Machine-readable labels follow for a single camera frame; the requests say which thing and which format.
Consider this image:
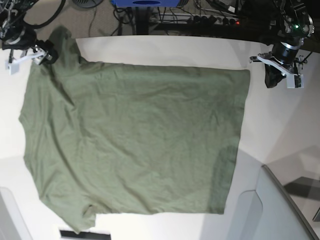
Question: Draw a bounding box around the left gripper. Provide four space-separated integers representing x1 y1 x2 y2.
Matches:
263 42 302 88

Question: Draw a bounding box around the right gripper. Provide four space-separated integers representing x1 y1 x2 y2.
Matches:
22 39 59 65

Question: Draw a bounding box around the olive green t-shirt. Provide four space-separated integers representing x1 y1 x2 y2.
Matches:
19 26 251 233

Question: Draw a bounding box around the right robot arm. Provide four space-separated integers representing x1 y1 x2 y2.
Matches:
0 0 66 69

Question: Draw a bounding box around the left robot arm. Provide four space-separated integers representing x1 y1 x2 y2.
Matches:
256 0 315 89

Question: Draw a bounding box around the black power strip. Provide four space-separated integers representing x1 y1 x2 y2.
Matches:
187 15 242 26

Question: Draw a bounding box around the blue box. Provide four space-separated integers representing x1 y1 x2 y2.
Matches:
111 0 180 8

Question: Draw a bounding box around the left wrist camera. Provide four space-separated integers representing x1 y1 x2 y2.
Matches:
286 74 304 89

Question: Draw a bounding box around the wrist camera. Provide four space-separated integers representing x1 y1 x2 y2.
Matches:
5 60 20 75
286 74 304 89

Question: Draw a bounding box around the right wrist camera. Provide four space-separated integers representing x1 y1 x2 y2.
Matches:
5 60 20 75

